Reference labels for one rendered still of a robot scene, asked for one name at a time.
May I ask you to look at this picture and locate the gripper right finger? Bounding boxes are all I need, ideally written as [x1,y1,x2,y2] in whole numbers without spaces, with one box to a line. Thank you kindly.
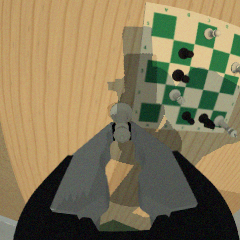
[128,121,240,240]

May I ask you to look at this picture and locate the chessboard with green and cream squares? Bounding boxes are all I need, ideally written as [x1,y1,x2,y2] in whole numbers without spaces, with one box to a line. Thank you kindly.
[131,2,240,133]

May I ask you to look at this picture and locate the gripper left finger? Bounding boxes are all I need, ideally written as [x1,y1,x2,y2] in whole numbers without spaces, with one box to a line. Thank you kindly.
[13,122,116,240]

